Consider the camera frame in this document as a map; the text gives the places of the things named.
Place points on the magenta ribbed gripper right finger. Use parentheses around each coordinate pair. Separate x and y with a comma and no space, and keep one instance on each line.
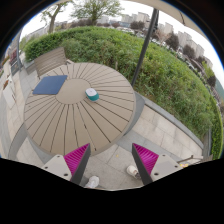
(152,166)

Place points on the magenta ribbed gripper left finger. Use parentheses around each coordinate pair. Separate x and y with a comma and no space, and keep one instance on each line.
(70,167)

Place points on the white and teal computer mouse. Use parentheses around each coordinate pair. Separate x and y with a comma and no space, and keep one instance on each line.
(92,94)

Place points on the blue mouse pad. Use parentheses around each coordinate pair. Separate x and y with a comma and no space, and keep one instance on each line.
(50,85)

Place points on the right white shoe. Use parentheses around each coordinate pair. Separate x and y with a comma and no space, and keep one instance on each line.
(131,170)

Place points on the white shoe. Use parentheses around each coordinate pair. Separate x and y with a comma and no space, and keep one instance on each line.
(131,170)
(93,182)

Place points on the left white shoe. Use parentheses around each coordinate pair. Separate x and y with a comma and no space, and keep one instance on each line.
(93,182)

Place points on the round wooden slatted table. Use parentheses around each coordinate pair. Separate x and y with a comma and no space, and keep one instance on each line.
(63,122)

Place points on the green hedge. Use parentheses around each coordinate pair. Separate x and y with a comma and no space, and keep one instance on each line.
(163,78)

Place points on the beige slatted outdoor chair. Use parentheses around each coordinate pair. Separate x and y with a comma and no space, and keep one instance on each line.
(50,60)

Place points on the black umbrella pole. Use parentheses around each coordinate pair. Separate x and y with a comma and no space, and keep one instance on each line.
(151,29)

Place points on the beige parasol canopy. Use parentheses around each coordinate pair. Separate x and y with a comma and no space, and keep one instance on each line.
(173,12)

